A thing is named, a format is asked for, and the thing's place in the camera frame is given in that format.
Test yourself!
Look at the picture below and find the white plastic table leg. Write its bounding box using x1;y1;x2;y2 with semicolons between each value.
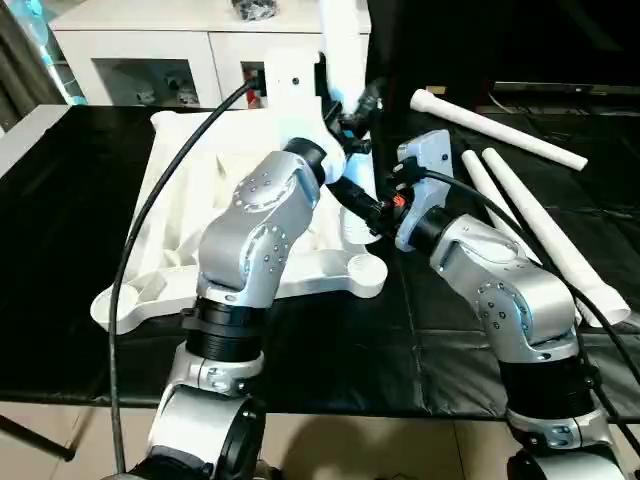
410;88;589;171
482;148;633;327
460;150;586;301
318;0;386;244

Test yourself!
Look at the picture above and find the white plastic table top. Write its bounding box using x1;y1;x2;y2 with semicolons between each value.
90;108;389;336

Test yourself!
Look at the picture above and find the red bottle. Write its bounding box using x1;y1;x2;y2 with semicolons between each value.
245;72;263;109

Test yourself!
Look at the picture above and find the grey metallic ornament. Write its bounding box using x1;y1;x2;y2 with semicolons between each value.
232;0;279;23

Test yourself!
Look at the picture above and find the white glass door cabinet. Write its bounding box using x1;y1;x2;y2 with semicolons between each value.
50;0;373;109

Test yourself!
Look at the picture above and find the cyan plastic item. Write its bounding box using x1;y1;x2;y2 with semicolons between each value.
0;0;86;106

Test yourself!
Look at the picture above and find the black work mat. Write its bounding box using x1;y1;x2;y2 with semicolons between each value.
0;105;640;421

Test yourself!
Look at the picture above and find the white side table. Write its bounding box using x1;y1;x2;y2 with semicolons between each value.
0;105;71;181

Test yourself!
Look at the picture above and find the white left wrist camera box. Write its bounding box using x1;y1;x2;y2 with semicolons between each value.
262;50;327;138

